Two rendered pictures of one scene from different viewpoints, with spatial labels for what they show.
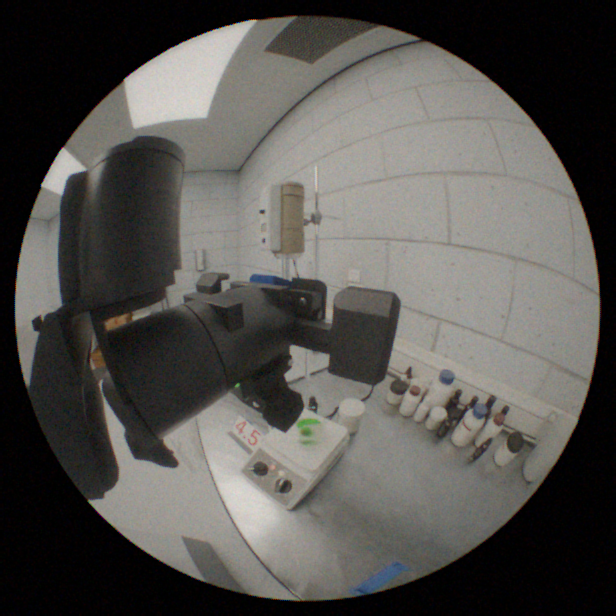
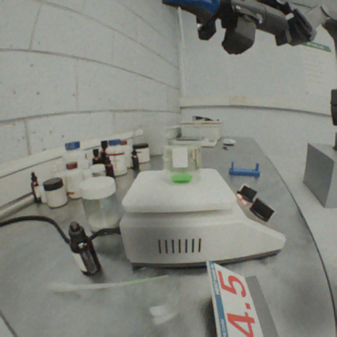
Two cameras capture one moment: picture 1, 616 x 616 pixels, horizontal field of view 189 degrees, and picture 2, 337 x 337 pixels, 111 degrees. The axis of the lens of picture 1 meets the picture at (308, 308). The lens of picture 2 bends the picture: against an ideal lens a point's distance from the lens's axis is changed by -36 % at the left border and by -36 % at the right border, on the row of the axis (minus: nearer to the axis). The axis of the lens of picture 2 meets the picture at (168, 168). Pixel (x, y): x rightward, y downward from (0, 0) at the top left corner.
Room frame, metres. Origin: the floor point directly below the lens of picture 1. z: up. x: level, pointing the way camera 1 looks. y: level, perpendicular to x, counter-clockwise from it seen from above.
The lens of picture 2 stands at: (0.35, 0.17, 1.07)
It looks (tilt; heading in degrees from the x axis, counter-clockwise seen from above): 16 degrees down; 236
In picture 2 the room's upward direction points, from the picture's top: 3 degrees counter-clockwise
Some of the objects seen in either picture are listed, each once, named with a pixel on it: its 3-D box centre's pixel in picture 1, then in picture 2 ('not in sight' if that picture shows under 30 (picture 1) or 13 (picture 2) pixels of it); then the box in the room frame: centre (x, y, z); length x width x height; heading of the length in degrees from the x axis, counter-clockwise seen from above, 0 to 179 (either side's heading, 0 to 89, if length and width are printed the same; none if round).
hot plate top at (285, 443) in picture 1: (306, 436); (178, 186); (0.22, 0.00, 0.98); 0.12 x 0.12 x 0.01; 53
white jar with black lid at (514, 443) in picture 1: (509, 449); (140, 152); (0.03, -0.49, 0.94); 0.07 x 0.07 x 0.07
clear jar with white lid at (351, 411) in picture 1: (350, 417); (100, 204); (0.30, -0.10, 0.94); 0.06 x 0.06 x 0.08
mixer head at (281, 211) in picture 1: (281, 219); not in sight; (0.60, 0.08, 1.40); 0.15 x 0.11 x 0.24; 123
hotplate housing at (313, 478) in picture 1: (298, 455); (198, 214); (0.20, 0.02, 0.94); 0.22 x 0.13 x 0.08; 143
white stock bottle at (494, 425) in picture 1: (490, 430); (123, 154); (0.12, -0.45, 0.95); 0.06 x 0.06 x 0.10
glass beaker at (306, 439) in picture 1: (311, 430); (180, 151); (0.21, -0.01, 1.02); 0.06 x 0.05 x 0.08; 74
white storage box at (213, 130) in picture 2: not in sight; (203, 129); (-0.73, -0.87, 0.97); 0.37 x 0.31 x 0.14; 32
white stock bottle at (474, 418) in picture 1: (470, 424); (116, 156); (0.17, -0.39, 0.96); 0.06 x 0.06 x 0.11
